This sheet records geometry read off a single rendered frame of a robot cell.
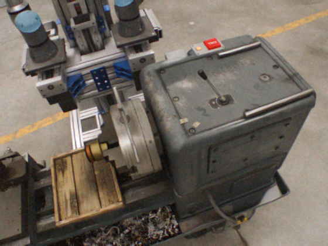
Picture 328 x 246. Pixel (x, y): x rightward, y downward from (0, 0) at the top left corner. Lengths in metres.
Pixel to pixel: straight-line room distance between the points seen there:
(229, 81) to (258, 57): 0.19
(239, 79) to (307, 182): 1.45
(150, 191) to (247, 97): 0.59
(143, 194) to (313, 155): 1.65
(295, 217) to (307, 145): 0.66
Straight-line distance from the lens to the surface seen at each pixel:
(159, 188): 1.22
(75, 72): 1.57
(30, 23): 1.44
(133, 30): 1.47
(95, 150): 1.08
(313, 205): 2.28
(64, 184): 1.34
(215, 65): 1.11
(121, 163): 1.02
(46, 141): 2.75
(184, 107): 0.95
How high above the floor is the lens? 1.98
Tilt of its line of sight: 52 degrees down
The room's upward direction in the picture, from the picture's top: 9 degrees counter-clockwise
